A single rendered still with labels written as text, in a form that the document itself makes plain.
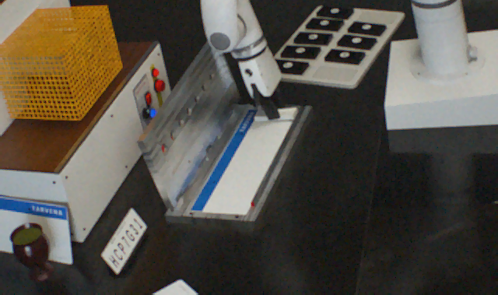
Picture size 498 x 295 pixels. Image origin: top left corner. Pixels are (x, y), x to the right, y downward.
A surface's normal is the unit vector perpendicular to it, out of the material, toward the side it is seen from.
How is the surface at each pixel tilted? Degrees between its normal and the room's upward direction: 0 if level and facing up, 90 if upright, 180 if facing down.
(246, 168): 0
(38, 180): 90
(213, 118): 81
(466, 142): 0
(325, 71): 0
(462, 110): 90
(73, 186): 90
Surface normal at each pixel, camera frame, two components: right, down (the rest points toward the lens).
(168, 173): 0.89, -0.10
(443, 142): -0.18, -0.83
